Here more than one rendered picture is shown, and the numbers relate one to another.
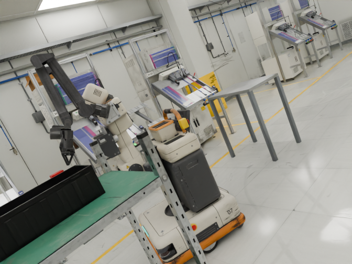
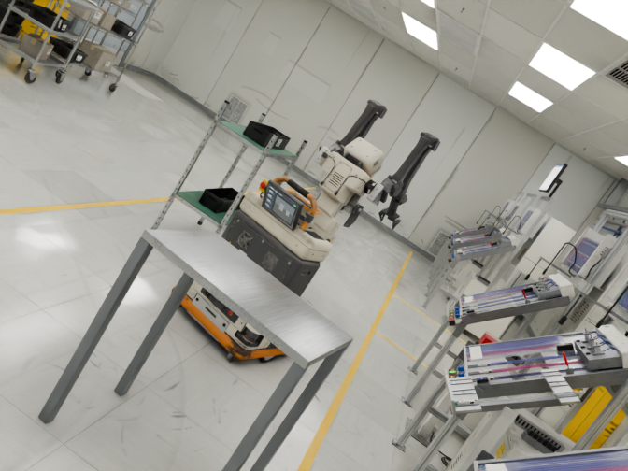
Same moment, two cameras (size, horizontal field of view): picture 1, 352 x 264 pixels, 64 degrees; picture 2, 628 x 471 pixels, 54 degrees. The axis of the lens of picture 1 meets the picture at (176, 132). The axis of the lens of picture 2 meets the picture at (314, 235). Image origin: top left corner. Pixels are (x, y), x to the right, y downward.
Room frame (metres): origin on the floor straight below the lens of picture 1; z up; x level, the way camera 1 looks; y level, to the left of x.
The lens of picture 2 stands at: (4.56, -2.27, 1.46)
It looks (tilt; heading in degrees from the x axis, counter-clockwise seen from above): 11 degrees down; 134
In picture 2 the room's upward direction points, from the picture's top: 32 degrees clockwise
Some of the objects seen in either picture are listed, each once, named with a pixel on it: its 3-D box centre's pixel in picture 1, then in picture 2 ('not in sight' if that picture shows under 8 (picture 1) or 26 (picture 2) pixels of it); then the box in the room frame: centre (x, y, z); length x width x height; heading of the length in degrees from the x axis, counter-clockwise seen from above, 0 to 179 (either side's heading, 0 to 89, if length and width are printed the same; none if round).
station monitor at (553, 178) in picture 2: not in sight; (555, 181); (0.77, 4.70, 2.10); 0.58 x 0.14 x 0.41; 126
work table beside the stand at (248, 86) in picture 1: (252, 119); (197, 377); (3.09, -0.86, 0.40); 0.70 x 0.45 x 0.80; 26
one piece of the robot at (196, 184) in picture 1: (175, 165); (273, 250); (2.07, 0.11, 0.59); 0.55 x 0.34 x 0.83; 17
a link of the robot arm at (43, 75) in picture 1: (53, 92); (362, 134); (1.71, 0.57, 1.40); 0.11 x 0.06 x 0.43; 18
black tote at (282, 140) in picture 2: (9, 226); (267, 135); (0.85, 0.59, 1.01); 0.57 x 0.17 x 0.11; 126
